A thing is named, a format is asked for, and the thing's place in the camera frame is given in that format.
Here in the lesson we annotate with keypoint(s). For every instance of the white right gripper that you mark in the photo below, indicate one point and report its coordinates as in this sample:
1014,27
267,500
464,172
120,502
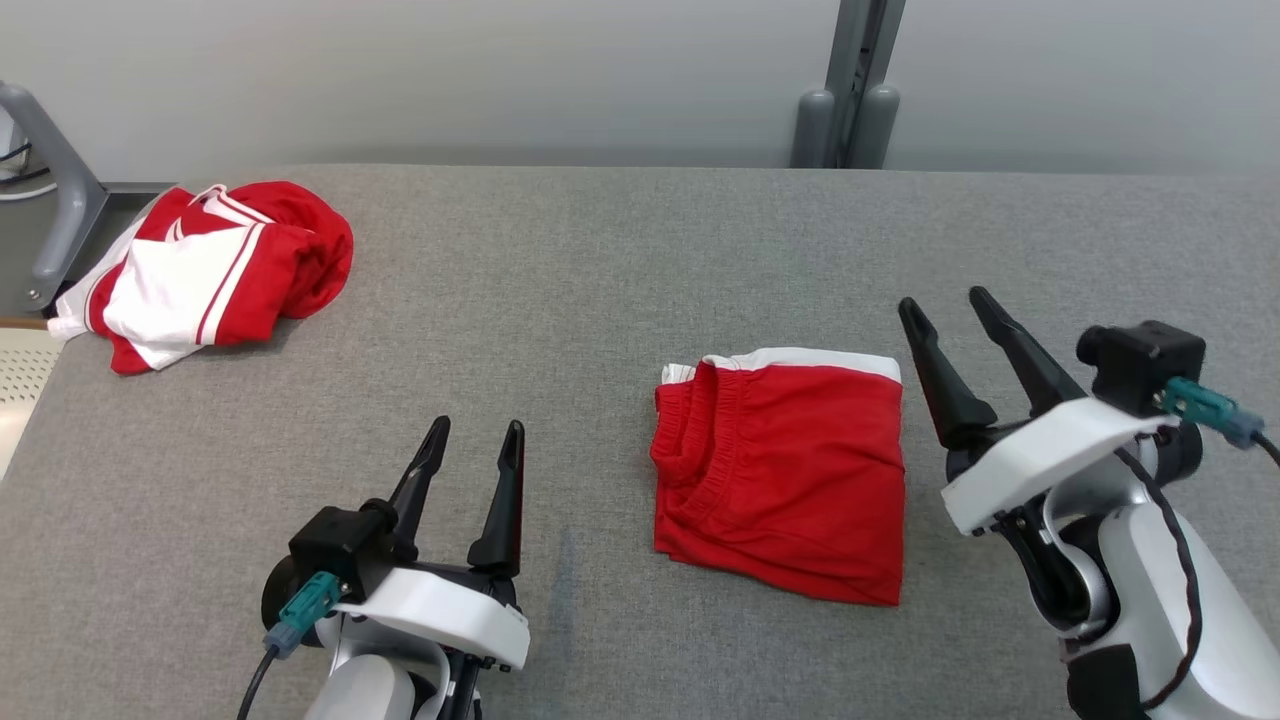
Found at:
1050,450

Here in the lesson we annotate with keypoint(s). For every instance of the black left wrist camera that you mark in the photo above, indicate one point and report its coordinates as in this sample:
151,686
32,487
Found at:
335,545

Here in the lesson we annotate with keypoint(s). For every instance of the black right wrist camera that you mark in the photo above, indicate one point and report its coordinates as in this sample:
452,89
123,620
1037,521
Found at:
1140,365

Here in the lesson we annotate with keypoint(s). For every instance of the cream perforated panel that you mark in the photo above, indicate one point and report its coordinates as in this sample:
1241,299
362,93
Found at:
22,390

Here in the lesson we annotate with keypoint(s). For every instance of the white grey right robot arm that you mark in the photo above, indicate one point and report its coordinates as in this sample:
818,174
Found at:
1200,640

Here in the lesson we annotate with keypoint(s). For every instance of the red white t-shirt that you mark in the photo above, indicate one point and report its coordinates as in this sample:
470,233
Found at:
290,260

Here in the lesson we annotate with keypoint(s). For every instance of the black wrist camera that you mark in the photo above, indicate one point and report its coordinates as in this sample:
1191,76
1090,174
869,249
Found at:
1140,365
335,545

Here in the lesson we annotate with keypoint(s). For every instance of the red shorts white trim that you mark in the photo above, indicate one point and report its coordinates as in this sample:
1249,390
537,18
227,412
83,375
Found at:
800,470

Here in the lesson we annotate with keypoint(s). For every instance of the grey metal partition post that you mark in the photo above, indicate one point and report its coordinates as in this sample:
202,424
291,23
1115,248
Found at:
850,60

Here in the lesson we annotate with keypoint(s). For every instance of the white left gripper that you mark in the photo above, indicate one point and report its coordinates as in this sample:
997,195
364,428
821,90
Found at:
450,615

